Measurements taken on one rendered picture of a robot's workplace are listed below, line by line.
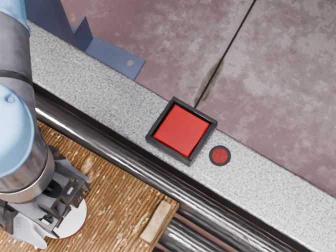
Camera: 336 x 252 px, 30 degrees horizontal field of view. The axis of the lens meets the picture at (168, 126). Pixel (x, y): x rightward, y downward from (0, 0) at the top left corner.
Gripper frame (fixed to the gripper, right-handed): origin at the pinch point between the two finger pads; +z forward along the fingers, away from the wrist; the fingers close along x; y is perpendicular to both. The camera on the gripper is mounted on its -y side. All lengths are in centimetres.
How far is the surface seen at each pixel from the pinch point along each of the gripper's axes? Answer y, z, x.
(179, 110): 9.2, 1.0, 21.4
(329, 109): 31, 93, 76
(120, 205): 9.7, 0.2, 5.1
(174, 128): 10.0, 0.9, 18.7
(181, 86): -12, 95, 60
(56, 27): -38, 53, 42
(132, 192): 10.1, 0.2, 7.5
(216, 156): 17.2, 1.9, 18.4
